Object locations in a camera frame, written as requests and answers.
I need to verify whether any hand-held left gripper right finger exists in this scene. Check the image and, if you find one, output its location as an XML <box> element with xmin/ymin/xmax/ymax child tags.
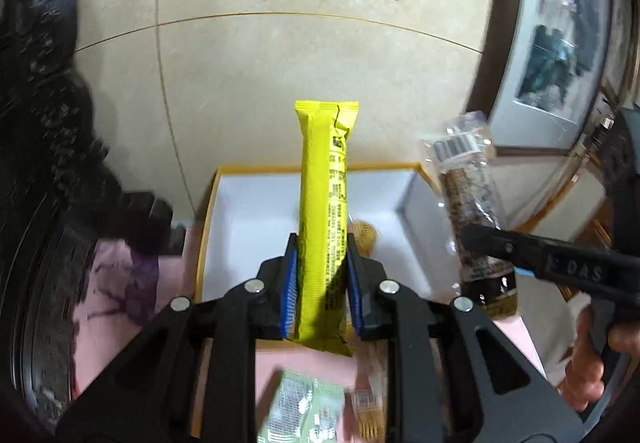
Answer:
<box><xmin>345</xmin><ymin>233</ymin><xmax>586</xmax><ymax>443</ymax></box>

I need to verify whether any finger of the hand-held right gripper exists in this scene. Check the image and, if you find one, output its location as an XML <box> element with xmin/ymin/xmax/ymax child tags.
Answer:
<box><xmin>457</xmin><ymin>222</ymin><xmax>549</xmax><ymax>281</ymax></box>

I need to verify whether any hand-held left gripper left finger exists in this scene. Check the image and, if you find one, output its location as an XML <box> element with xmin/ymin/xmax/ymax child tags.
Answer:
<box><xmin>52</xmin><ymin>233</ymin><xmax>301</xmax><ymax>443</ymax></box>

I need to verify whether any clear-wrapped brown snack bar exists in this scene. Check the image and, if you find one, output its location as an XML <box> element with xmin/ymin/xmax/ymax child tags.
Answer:
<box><xmin>420</xmin><ymin>110</ymin><xmax>518</xmax><ymax>321</ymax></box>

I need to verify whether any yellow snack bar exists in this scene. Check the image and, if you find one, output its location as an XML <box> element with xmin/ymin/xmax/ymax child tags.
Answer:
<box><xmin>292</xmin><ymin>100</ymin><xmax>361</xmax><ymax>356</ymax></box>

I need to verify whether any yellow cardboard box white inside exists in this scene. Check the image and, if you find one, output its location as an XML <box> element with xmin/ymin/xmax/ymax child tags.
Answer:
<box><xmin>195</xmin><ymin>164</ymin><xmax>466</xmax><ymax>350</ymax></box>

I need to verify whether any green snack packet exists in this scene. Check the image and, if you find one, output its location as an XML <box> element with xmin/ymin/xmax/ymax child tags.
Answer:
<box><xmin>257</xmin><ymin>368</ymin><xmax>348</xmax><ymax>443</ymax></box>

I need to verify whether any person's right hand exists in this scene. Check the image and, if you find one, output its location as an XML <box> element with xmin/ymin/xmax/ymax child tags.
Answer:
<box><xmin>564</xmin><ymin>308</ymin><xmax>640</xmax><ymax>396</ymax></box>

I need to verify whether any golden wrapped snack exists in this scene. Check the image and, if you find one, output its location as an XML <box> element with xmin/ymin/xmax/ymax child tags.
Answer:
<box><xmin>350</xmin><ymin>219</ymin><xmax>379</xmax><ymax>259</ymax></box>

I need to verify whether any small yellow snack packet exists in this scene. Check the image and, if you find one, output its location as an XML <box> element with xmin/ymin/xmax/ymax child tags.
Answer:
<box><xmin>350</xmin><ymin>388</ymin><xmax>388</xmax><ymax>441</ymax></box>

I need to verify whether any pink floral tablecloth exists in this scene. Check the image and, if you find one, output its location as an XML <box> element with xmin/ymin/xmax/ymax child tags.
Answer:
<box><xmin>70</xmin><ymin>223</ymin><xmax>561</xmax><ymax>443</ymax></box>

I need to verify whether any dark carved wooden furniture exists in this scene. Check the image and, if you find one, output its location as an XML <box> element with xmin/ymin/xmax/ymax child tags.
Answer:
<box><xmin>0</xmin><ymin>0</ymin><xmax>187</xmax><ymax>443</ymax></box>

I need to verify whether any framed wall picture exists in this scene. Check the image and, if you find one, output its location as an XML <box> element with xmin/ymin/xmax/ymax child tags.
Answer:
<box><xmin>465</xmin><ymin>0</ymin><xmax>637</xmax><ymax>158</ymax></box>

